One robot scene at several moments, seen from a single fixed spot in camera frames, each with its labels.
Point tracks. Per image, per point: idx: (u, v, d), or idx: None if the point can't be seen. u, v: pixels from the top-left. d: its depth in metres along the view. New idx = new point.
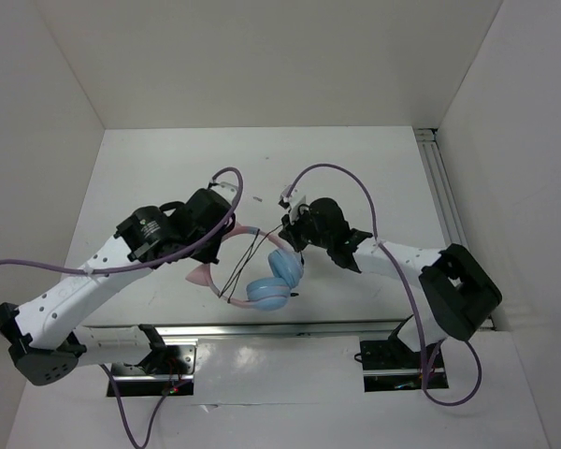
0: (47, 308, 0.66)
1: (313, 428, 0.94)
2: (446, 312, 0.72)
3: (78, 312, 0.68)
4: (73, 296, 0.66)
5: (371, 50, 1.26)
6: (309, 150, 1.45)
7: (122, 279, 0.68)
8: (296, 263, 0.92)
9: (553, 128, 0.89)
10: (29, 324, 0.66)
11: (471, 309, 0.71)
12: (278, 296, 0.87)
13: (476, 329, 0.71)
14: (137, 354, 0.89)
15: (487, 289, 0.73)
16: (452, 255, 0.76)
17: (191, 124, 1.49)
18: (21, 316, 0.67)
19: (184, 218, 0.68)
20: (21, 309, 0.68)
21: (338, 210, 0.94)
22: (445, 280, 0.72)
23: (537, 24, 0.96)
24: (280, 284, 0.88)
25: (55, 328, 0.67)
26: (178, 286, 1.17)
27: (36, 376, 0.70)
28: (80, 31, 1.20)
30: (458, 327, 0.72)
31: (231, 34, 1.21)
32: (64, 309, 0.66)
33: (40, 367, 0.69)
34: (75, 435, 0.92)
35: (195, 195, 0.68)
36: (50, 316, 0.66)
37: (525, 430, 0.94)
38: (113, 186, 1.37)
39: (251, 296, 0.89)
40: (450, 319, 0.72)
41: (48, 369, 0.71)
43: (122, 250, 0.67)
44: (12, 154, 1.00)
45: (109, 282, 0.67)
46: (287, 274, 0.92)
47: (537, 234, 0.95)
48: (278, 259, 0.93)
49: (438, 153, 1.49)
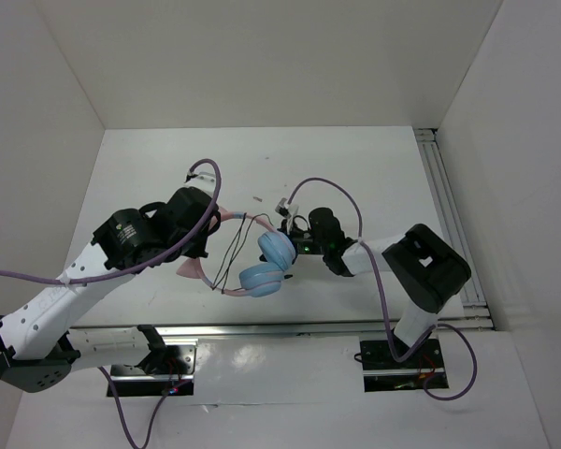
0: (28, 320, 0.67)
1: (312, 429, 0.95)
2: (413, 286, 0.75)
3: (59, 323, 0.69)
4: (51, 308, 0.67)
5: (370, 50, 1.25)
6: (309, 151, 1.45)
7: (100, 286, 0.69)
8: (287, 246, 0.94)
9: (554, 128, 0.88)
10: (12, 336, 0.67)
11: (438, 282, 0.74)
12: (273, 282, 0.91)
13: (443, 302, 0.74)
14: (137, 354, 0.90)
15: (450, 259, 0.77)
16: (418, 235, 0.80)
17: (190, 126, 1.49)
18: (4, 327, 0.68)
19: (164, 220, 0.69)
20: (5, 321, 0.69)
21: (337, 223, 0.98)
22: (408, 255, 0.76)
23: (538, 22, 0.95)
24: (272, 270, 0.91)
25: (36, 340, 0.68)
26: (178, 287, 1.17)
27: (29, 383, 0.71)
28: (79, 33, 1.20)
30: (427, 300, 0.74)
31: (230, 35, 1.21)
32: (43, 320, 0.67)
33: (30, 375, 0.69)
34: (77, 435, 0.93)
35: (177, 196, 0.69)
36: (32, 327, 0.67)
37: (525, 431, 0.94)
38: (114, 187, 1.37)
39: (244, 282, 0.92)
40: (418, 292, 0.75)
41: (39, 377, 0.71)
43: (100, 257, 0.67)
44: (13, 160, 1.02)
45: (88, 292, 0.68)
46: (278, 256, 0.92)
47: (537, 234, 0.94)
48: (267, 244, 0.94)
49: (438, 153, 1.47)
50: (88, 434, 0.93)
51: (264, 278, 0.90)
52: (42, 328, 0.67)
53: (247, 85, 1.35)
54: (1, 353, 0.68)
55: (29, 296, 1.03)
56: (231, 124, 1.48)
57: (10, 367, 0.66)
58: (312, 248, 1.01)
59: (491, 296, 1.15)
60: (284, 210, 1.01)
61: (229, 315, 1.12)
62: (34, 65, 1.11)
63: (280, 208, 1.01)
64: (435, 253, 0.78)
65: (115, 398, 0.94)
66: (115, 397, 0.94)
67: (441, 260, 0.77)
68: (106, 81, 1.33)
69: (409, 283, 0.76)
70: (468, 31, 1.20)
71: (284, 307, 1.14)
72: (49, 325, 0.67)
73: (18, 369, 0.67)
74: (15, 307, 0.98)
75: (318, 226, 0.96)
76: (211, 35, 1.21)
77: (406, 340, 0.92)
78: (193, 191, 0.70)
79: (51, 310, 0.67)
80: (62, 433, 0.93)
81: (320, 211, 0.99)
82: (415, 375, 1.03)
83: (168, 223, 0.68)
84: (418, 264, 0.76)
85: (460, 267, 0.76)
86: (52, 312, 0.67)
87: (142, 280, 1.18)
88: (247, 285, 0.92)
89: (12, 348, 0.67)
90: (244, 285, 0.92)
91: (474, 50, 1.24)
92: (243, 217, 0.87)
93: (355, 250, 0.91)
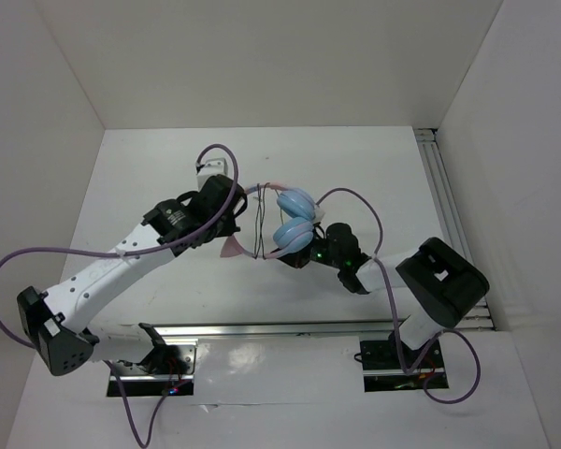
0: (79, 288, 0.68)
1: (311, 428, 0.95)
2: (429, 302, 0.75)
3: (106, 295, 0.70)
4: (105, 278, 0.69)
5: (370, 50, 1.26)
6: (309, 150, 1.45)
7: (147, 264, 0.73)
8: (300, 195, 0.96)
9: (554, 129, 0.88)
10: (59, 305, 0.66)
11: (455, 296, 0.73)
12: (307, 233, 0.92)
13: (462, 315, 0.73)
14: (136, 354, 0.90)
15: (467, 271, 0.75)
16: (432, 249, 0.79)
17: (191, 125, 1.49)
18: (49, 296, 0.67)
19: (200, 205, 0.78)
20: (49, 291, 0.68)
21: (356, 239, 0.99)
22: (423, 270, 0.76)
23: (538, 24, 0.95)
24: (301, 224, 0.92)
25: (85, 309, 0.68)
26: (179, 287, 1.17)
27: (53, 366, 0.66)
28: (80, 33, 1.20)
30: (446, 315, 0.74)
31: (230, 35, 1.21)
32: (94, 288, 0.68)
33: (62, 352, 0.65)
34: (77, 434, 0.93)
35: (208, 184, 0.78)
36: (82, 296, 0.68)
37: (525, 431, 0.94)
38: (114, 186, 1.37)
39: (280, 244, 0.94)
40: (435, 306, 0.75)
41: (65, 357, 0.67)
43: (151, 235, 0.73)
44: (13, 159, 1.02)
45: (140, 264, 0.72)
46: (299, 210, 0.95)
47: (537, 234, 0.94)
48: (287, 205, 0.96)
49: (438, 153, 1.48)
50: (88, 434, 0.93)
51: (296, 232, 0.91)
52: (93, 296, 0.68)
53: (247, 85, 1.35)
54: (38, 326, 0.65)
55: None
56: (231, 124, 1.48)
57: (51, 338, 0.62)
58: (325, 257, 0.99)
59: (492, 296, 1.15)
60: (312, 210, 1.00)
61: (229, 316, 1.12)
62: (34, 65, 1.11)
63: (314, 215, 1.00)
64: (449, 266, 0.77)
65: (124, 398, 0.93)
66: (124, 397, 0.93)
67: (458, 273, 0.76)
68: (107, 81, 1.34)
69: (425, 297, 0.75)
70: (468, 31, 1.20)
71: (285, 307, 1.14)
72: (100, 294, 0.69)
73: (58, 340, 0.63)
74: (14, 306, 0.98)
75: (337, 241, 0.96)
76: (211, 35, 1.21)
77: (412, 346, 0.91)
78: (222, 178, 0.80)
79: (104, 280, 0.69)
80: (61, 433, 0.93)
81: (340, 227, 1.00)
82: (415, 375, 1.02)
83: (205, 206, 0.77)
84: (434, 278, 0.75)
85: (478, 281, 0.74)
86: (106, 282, 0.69)
87: (143, 279, 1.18)
88: (284, 247, 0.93)
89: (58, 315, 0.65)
90: (280, 249, 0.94)
91: (474, 50, 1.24)
92: (256, 188, 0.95)
93: (370, 266, 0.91)
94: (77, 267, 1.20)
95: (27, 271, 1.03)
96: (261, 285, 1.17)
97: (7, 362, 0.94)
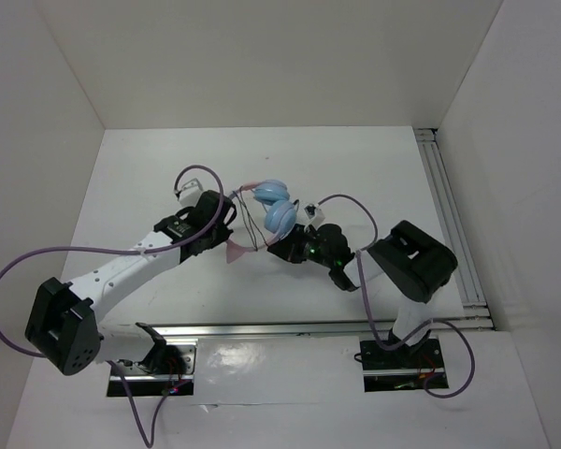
0: (103, 278, 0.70)
1: (312, 429, 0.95)
2: (399, 277, 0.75)
3: (124, 289, 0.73)
4: (127, 270, 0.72)
5: (369, 50, 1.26)
6: (309, 151, 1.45)
7: (161, 264, 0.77)
8: (273, 184, 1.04)
9: (554, 129, 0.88)
10: (87, 294, 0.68)
11: (424, 269, 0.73)
12: (289, 210, 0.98)
13: (431, 288, 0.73)
14: (136, 354, 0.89)
15: (435, 248, 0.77)
16: (403, 232, 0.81)
17: (191, 125, 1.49)
18: (73, 285, 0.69)
19: (198, 218, 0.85)
20: (72, 283, 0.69)
21: (345, 239, 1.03)
22: (390, 247, 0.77)
23: (538, 23, 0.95)
24: (281, 204, 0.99)
25: (107, 298, 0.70)
26: (178, 287, 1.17)
27: (65, 361, 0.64)
28: (80, 34, 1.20)
30: (415, 289, 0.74)
31: (230, 34, 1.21)
32: (118, 279, 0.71)
33: (80, 341, 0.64)
34: (77, 435, 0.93)
35: (203, 198, 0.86)
36: (107, 284, 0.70)
37: (525, 431, 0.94)
38: (114, 186, 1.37)
39: (272, 230, 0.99)
40: (404, 281, 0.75)
41: (78, 352, 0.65)
43: (166, 238, 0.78)
44: (13, 159, 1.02)
45: (157, 262, 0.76)
46: (277, 195, 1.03)
47: (538, 234, 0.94)
48: (264, 195, 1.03)
49: (438, 153, 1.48)
50: (88, 434, 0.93)
51: (280, 211, 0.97)
52: (117, 285, 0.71)
53: (247, 86, 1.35)
54: (53, 320, 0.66)
55: (28, 296, 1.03)
56: (231, 124, 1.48)
57: (81, 319, 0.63)
58: (317, 254, 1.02)
59: (492, 296, 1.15)
60: (310, 209, 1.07)
61: (229, 316, 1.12)
62: (33, 65, 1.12)
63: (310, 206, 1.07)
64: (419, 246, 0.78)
65: (129, 399, 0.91)
66: (129, 397, 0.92)
67: (427, 250, 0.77)
68: (106, 81, 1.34)
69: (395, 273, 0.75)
70: (468, 31, 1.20)
71: (285, 307, 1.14)
72: (122, 283, 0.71)
73: (84, 325, 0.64)
74: (14, 307, 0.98)
75: (326, 239, 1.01)
76: (212, 35, 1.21)
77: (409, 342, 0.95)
78: (213, 193, 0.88)
79: (126, 270, 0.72)
80: (61, 434, 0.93)
81: (331, 227, 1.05)
82: (415, 375, 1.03)
83: (202, 214, 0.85)
84: (401, 255, 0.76)
85: (444, 255, 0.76)
86: (128, 272, 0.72)
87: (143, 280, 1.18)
88: (277, 230, 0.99)
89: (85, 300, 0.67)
90: (274, 232, 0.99)
91: (474, 50, 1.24)
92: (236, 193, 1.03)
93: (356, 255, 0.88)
94: (76, 268, 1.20)
95: (27, 271, 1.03)
96: (260, 285, 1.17)
97: (7, 363, 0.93)
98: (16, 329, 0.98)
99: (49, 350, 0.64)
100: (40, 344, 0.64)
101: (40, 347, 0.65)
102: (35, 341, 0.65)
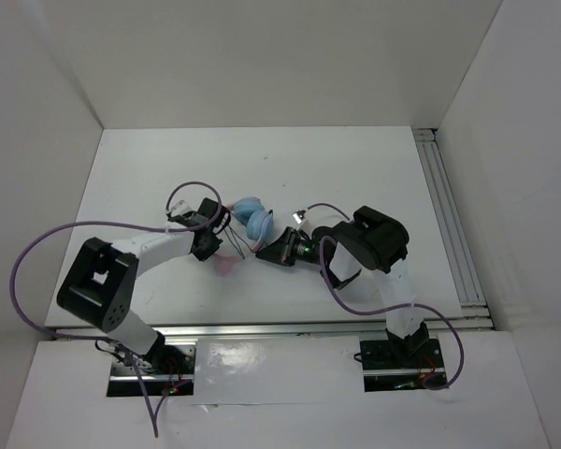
0: (138, 241, 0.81)
1: (311, 429, 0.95)
2: (354, 250, 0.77)
3: (151, 256, 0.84)
4: (158, 239, 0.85)
5: (369, 50, 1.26)
6: (309, 151, 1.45)
7: (176, 246, 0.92)
8: (251, 199, 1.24)
9: (553, 129, 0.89)
10: (129, 249, 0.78)
11: (376, 239, 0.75)
12: (266, 218, 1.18)
13: (380, 254, 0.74)
14: (139, 345, 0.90)
15: (387, 223, 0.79)
16: (363, 215, 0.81)
17: (191, 124, 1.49)
18: (113, 245, 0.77)
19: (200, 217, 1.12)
20: (113, 243, 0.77)
21: None
22: (343, 224, 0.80)
23: (537, 24, 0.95)
24: (259, 214, 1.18)
25: (141, 259, 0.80)
26: (178, 287, 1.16)
27: (106, 314, 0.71)
28: (80, 34, 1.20)
30: (366, 258, 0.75)
31: (229, 34, 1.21)
32: (151, 244, 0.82)
33: (120, 292, 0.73)
34: (76, 435, 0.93)
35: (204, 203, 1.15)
36: (142, 247, 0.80)
37: (524, 431, 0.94)
38: (113, 186, 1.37)
39: (254, 237, 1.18)
40: (359, 253, 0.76)
41: (114, 307, 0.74)
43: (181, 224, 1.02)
44: (11, 160, 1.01)
45: (176, 241, 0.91)
46: (253, 208, 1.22)
47: (537, 234, 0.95)
48: (242, 210, 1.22)
49: (438, 153, 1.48)
50: (87, 435, 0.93)
51: (259, 220, 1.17)
52: (150, 249, 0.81)
53: (246, 86, 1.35)
54: (88, 282, 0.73)
55: (26, 296, 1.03)
56: (230, 124, 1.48)
57: (128, 265, 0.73)
58: (312, 253, 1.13)
59: (492, 296, 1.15)
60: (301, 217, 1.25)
61: (228, 316, 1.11)
62: (32, 65, 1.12)
63: (301, 210, 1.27)
64: (373, 221, 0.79)
65: (145, 397, 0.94)
66: (145, 397, 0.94)
67: (378, 224, 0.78)
68: (106, 81, 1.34)
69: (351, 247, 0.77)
70: (468, 31, 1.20)
71: (286, 307, 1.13)
72: (153, 249, 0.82)
73: (129, 271, 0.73)
74: (13, 307, 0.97)
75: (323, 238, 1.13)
76: (211, 34, 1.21)
77: (402, 335, 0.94)
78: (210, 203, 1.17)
79: (156, 239, 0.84)
80: (60, 434, 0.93)
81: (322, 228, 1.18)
82: (415, 375, 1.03)
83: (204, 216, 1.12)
84: (355, 229, 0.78)
85: (397, 232, 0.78)
86: (159, 241, 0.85)
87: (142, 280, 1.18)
88: (260, 236, 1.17)
89: (127, 253, 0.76)
90: (258, 238, 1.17)
91: (474, 50, 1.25)
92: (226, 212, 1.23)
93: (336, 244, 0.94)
94: None
95: (26, 272, 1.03)
96: (260, 285, 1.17)
97: (7, 364, 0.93)
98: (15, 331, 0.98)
99: (86, 306, 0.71)
100: (79, 301, 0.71)
101: (79, 306, 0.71)
102: (70, 301, 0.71)
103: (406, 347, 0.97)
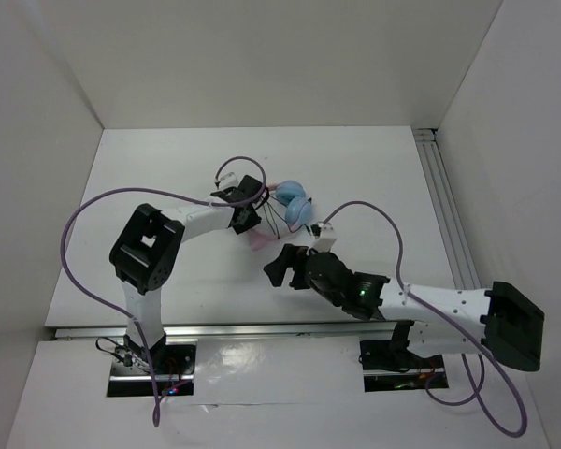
0: (184, 211, 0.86)
1: (310, 429, 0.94)
2: (510, 355, 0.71)
3: (194, 227, 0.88)
4: (201, 211, 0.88)
5: (370, 50, 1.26)
6: (309, 151, 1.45)
7: (219, 217, 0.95)
8: (294, 183, 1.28)
9: (553, 129, 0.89)
10: (175, 217, 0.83)
11: (535, 344, 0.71)
12: (306, 204, 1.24)
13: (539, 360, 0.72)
14: (147, 337, 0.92)
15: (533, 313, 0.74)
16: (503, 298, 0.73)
17: (190, 124, 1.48)
18: (163, 212, 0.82)
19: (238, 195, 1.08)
20: (161, 210, 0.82)
21: (340, 266, 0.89)
22: (507, 327, 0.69)
23: (537, 24, 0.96)
24: (299, 201, 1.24)
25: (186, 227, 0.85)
26: (193, 271, 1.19)
27: (149, 276, 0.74)
28: (79, 33, 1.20)
30: (525, 363, 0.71)
31: (229, 33, 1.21)
32: (196, 214, 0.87)
33: (165, 257, 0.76)
34: (75, 435, 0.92)
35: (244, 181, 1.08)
36: (188, 217, 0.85)
37: (524, 430, 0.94)
38: (112, 186, 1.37)
39: (292, 222, 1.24)
40: (515, 359, 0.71)
41: (158, 272, 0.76)
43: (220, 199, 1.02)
44: (11, 159, 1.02)
45: (217, 215, 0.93)
46: (295, 191, 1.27)
47: (537, 233, 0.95)
48: (285, 192, 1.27)
49: (438, 153, 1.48)
50: (86, 435, 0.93)
51: (298, 207, 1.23)
52: (194, 219, 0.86)
53: (246, 85, 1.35)
54: (136, 246, 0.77)
55: (26, 296, 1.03)
56: (230, 124, 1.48)
57: (174, 231, 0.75)
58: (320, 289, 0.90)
59: None
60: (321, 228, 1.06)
61: (230, 316, 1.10)
62: (31, 65, 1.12)
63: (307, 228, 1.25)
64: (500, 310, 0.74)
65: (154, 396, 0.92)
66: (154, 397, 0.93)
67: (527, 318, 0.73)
68: (106, 81, 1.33)
69: (507, 352, 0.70)
70: (468, 31, 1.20)
71: (288, 307, 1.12)
72: (198, 220, 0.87)
73: (175, 238, 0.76)
74: (13, 307, 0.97)
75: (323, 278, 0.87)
76: (211, 34, 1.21)
77: (409, 348, 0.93)
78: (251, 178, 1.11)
79: (201, 211, 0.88)
80: (59, 435, 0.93)
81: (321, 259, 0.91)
82: (415, 375, 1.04)
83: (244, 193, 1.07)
84: (514, 332, 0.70)
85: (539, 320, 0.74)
86: (203, 213, 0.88)
87: None
88: (296, 221, 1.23)
89: (176, 221, 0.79)
90: (294, 222, 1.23)
91: (474, 50, 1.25)
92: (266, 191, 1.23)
93: (405, 303, 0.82)
94: (76, 268, 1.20)
95: (26, 271, 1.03)
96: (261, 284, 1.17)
97: (6, 363, 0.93)
98: (16, 331, 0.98)
99: (134, 267, 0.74)
100: (128, 258, 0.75)
101: (127, 264, 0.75)
102: (121, 259, 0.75)
103: (412, 354, 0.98)
